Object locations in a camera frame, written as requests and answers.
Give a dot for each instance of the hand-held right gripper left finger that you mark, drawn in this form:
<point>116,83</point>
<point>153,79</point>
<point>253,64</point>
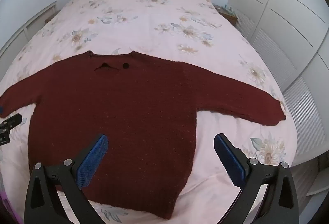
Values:
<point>93,159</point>

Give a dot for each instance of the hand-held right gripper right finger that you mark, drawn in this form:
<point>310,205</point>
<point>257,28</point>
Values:
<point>230,162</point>

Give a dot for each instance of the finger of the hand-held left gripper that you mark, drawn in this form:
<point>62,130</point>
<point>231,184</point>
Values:
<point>12,121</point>

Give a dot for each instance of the dark red knitted sweater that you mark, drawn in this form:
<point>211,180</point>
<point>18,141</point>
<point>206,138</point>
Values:
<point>123,105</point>

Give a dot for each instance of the white slatted radiator cover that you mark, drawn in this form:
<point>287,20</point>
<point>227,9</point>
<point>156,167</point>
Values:
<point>30,26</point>

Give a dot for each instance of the wooden nightstand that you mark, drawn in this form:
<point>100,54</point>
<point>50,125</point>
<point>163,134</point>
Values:
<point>230,16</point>

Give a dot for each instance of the pink floral bedsheet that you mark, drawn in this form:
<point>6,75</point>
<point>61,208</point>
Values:
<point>154,23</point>

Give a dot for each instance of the small teal item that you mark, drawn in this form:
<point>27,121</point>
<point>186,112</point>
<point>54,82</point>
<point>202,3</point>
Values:
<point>228,8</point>

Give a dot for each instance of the white wardrobe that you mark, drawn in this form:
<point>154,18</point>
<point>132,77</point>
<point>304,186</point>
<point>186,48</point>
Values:
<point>282,16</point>

